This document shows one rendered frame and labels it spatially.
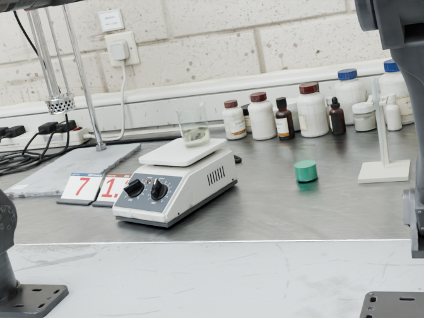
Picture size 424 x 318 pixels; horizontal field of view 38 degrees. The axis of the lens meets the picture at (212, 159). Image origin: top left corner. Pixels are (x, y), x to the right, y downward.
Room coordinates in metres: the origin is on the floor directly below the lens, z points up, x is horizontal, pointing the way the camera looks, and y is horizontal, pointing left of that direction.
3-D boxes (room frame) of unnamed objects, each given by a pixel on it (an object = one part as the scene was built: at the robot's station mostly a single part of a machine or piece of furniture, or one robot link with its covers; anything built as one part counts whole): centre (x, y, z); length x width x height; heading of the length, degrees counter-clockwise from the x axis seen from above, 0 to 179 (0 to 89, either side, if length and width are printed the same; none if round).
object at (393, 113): (1.21, -0.38, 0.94); 0.03 x 0.03 x 0.07
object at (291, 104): (1.36, -0.20, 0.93); 0.06 x 0.06 x 0.07
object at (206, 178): (1.05, 0.07, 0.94); 0.22 x 0.13 x 0.08; 138
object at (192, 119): (1.07, 0.02, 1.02); 0.06 x 0.05 x 0.08; 123
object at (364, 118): (1.25, -0.33, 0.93); 0.05 x 0.05 x 0.05
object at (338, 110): (1.26, -0.28, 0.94); 0.03 x 0.03 x 0.08
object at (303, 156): (1.03, -0.16, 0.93); 0.04 x 0.04 x 0.06
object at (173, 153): (1.07, 0.05, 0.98); 0.12 x 0.12 x 0.01; 48
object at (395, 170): (0.98, -0.28, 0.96); 0.08 x 0.08 x 0.13; 67
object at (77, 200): (1.18, 0.27, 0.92); 0.09 x 0.06 x 0.04; 53
